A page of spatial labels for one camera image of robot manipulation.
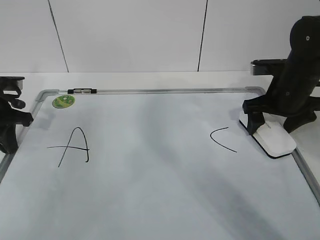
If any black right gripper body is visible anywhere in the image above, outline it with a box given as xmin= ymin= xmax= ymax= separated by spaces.
xmin=242 ymin=51 xmax=320 ymax=117

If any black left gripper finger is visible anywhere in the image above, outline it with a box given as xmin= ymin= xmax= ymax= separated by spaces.
xmin=11 ymin=109 xmax=34 ymax=127
xmin=0 ymin=124 xmax=18 ymax=153

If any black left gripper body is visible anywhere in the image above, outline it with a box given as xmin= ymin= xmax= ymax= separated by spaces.
xmin=0 ymin=89 xmax=26 ymax=126

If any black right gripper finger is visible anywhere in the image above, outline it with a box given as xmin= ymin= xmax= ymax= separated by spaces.
xmin=283 ymin=111 xmax=317 ymax=133
xmin=246 ymin=112 xmax=265 ymax=135

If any white eraser with black felt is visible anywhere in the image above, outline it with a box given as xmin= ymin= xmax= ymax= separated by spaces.
xmin=251 ymin=113 xmax=297 ymax=159

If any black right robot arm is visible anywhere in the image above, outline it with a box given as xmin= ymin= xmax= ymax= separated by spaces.
xmin=242 ymin=16 xmax=320 ymax=135

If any black silver hanging clip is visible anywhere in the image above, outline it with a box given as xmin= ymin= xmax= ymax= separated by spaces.
xmin=67 ymin=88 xmax=97 ymax=95

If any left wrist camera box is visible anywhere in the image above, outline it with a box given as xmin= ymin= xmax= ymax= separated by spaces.
xmin=0 ymin=76 xmax=25 ymax=91

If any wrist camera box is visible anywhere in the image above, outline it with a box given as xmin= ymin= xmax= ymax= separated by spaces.
xmin=0 ymin=76 xmax=25 ymax=91
xmin=250 ymin=59 xmax=287 ymax=76

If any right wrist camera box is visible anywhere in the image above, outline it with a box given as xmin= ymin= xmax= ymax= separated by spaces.
xmin=250 ymin=59 xmax=287 ymax=76

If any white whiteboard with grey frame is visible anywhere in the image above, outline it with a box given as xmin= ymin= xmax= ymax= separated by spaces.
xmin=0 ymin=88 xmax=320 ymax=240

